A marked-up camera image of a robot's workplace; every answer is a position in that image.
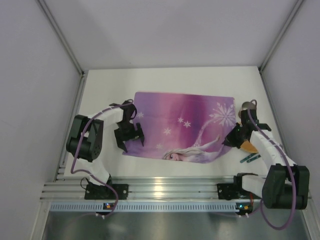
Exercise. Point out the slotted grey cable duct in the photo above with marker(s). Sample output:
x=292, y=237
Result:
x=222, y=207

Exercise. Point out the purple printed placemat cloth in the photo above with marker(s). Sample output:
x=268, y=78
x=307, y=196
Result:
x=182, y=127

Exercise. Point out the round wooden plate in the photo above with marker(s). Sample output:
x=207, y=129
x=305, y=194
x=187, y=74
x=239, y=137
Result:
x=247, y=147

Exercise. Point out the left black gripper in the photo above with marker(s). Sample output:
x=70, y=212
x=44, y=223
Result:
x=128, y=133

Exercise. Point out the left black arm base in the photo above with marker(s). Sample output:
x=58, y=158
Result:
x=101, y=192

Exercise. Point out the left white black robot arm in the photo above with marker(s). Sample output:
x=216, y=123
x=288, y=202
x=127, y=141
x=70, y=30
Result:
x=85, y=139

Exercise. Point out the teal handled fork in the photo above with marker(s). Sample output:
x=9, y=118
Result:
x=249, y=157

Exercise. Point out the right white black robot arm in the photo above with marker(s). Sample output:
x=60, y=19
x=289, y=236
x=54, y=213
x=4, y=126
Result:
x=286, y=184

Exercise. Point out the aluminium mounting rail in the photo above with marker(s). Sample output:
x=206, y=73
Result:
x=154, y=189

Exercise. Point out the metal cup with brown sleeve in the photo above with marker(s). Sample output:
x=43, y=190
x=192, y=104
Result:
x=248, y=105

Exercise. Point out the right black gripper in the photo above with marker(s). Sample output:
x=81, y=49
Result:
x=235, y=136

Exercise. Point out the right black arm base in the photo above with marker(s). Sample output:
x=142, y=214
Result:
x=230, y=191

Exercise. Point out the teal handled spoon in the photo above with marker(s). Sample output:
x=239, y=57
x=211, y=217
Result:
x=253, y=159

